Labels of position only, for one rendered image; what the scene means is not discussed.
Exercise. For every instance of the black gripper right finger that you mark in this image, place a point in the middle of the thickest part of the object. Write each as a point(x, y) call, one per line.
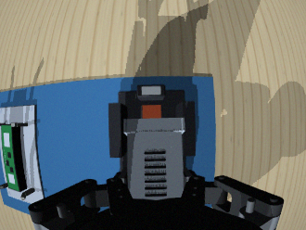
point(248, 202)

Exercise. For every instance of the blue flat plate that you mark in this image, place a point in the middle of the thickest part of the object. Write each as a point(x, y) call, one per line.
point(61, 137)

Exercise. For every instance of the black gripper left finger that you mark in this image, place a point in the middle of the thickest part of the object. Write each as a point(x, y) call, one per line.
point(59, 210)

